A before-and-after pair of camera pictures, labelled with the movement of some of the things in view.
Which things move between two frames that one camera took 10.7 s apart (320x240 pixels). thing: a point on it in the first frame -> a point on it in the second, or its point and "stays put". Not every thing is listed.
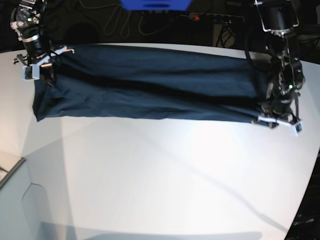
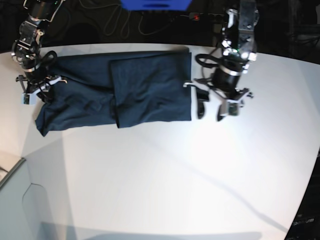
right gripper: x=272 y=118 -> x=231 y=96
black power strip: x=219 y=18 stays put
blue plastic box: x=155 y=5 stays put
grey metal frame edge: x=22 y=160 stays put
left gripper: x=40 y=65 -> x=32 y=87
